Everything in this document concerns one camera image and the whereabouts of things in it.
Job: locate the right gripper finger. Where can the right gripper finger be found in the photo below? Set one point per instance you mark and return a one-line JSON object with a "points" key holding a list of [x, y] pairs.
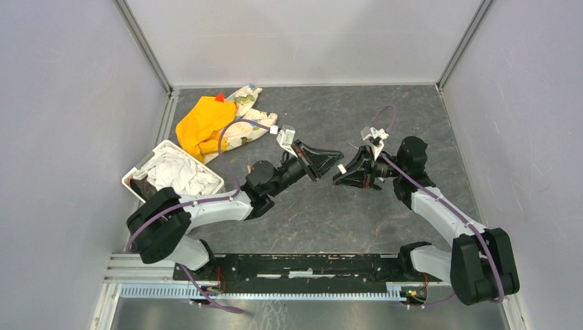
{"points": [[359, 161], [356, 180]]}

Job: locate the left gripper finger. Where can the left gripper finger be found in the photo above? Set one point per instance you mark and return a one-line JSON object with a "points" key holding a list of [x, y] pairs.
{"points": [[320, 154], [323, 165]]}

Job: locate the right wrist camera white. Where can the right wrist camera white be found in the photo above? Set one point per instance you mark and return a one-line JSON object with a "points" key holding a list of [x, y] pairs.
{"points": [[375, 139]]}

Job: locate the white laundry basket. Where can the white laundry basket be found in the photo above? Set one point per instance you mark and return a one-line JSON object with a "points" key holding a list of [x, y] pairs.
{"points": [[126, 178]]}

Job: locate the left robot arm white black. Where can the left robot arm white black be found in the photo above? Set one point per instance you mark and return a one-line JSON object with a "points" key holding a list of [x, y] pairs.
{"points": [[159, 229]]}

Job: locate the yellow orange cloth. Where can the yellow orange cloth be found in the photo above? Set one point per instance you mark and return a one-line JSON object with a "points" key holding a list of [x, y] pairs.
{"points": [[199, 132]]}

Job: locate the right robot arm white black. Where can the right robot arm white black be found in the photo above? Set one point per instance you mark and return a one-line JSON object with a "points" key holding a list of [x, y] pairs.
{"points": [[480, 265]]}

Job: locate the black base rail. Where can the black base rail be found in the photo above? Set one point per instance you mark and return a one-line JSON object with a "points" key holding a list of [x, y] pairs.
{"points": [[309, 273]]}

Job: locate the cream patterned cloth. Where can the cream patterned cloth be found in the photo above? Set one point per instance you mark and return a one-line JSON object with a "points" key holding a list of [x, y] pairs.
{"points": [[242, 133]]}

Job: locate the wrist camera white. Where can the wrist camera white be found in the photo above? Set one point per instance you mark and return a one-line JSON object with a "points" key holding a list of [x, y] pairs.
{"points": [[375, 139], [285, 139]]}

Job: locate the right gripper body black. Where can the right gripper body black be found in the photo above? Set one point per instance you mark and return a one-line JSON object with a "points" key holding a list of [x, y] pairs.
{"points": [[383, 166]]}

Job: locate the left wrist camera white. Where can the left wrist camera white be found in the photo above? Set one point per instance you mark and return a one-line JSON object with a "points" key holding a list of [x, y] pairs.
{"points": [[285, 139]]}

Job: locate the black garment in basket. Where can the black garment in basket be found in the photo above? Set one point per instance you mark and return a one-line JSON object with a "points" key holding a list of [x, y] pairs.
{"points": [[142, 188]]}

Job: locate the white pen capped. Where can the white pen capped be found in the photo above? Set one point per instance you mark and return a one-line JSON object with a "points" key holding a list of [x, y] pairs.
{"points": [[341, 169]]}

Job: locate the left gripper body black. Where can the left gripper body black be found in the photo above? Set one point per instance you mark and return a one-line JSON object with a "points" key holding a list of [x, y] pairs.
{"points": [[308, 161]]}

